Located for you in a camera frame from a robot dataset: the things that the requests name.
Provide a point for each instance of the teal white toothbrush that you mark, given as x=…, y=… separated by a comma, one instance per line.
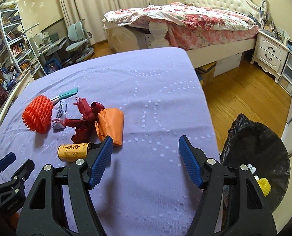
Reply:
x=67, y=93

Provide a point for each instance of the black lined trash bin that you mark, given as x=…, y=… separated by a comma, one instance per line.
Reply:
x=256, y=142

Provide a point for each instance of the brown cardboard box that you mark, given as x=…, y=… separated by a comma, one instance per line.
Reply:
x=207, y=72

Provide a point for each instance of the white two-drawer nightstand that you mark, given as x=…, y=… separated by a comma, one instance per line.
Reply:
x=268, y=51

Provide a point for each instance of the cluster of small bottles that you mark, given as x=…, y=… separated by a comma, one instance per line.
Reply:
x=271, y=27

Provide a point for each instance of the small white green container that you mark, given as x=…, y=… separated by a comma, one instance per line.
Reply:
x=251, y=168

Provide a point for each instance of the orange bag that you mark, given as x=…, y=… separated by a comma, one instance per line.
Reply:
x=111, y=125

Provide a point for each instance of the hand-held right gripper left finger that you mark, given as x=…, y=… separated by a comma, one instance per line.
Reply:
x=100, y=162

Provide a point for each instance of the white bookshelf with books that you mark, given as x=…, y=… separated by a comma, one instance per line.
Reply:
x=13, y=41

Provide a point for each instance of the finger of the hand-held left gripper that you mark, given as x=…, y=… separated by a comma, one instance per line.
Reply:
x=25, y=170
x=6, y=161

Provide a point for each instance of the pale blue desk chair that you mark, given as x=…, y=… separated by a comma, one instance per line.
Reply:
x=77, y=29

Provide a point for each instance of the pink floral bed sheet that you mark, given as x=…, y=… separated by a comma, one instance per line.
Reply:
x=202, y=37

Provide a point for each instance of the pale blue cloth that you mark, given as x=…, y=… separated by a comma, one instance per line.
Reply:
x=61, y=110

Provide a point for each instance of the dark red fringed scarf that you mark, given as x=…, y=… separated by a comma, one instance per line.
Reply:
x=87, y=118

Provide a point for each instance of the yellow can with black cap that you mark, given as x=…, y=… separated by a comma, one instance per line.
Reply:
x=72, y=152

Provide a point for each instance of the clear plastic drawer unit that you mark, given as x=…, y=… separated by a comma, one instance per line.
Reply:
x=290, y=73

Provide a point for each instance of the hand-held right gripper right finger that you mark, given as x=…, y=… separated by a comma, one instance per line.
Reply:
x=190, y=162

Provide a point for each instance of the white storage box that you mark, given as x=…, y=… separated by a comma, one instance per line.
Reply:
x=228, y=64

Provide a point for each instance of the white study desk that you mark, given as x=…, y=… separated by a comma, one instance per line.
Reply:
x=52, y=45

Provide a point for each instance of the pink floral duvet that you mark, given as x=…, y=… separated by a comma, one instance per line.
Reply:
x=197, y=14

